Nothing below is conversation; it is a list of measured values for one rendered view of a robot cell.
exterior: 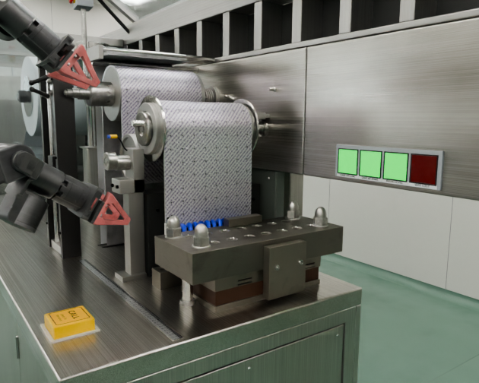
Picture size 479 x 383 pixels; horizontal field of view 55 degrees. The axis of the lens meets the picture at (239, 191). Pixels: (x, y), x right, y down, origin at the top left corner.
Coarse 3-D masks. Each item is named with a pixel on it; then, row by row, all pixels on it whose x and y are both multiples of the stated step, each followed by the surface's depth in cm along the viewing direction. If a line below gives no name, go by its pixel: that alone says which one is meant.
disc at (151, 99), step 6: (150, 96) 102; (144, 102) 104; (150, 102) 102; (156, 102) 100; (156, 108) 100; (162, 108) 98; (162, 114) 98; (162, 120) 98; (162, 126) 98; (162, 132) 98; (162, 138) 99; (162, 144) 99; (156, 150) 102; (162, 150) 100; (144, 156) 107; (150, 156) 104; (156, 156) 102
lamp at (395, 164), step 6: (390, 156) 90; (396, 156) 88; (402, 156) 87; (390, 162) 90; (396, 162) 89; (402, 162) 88; (384, 168) 91; (390, 168) 90; (396, 168) 89; (402, 168) 88; (384, 174) 91; (390, 174) 90; (396, 174) 89; (402, 174) 88
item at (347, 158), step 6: (342, 150) 99; (348, 150) 98; (354, 150) 97; (342, 156) 100; (348, 156) 98; (354, 156) 97; (342, 162) 100; (348, 162) 98; (354, 162) 97; (342, 168) 100; (348, 168) 98; (354, 168) 97
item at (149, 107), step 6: (144, 108) 102; (150, 108) 100; (150, 114) 100; (156, 114) 99; (156, 120) 98; (156, 126) 98; (252, 126) 113; (156, 132) 99; (252, 132) 113; (156, 138) 99; (138, 144) 107; (150, 144) 102; (156, 144) 100; (144, 150) 104; (150, 150) 102
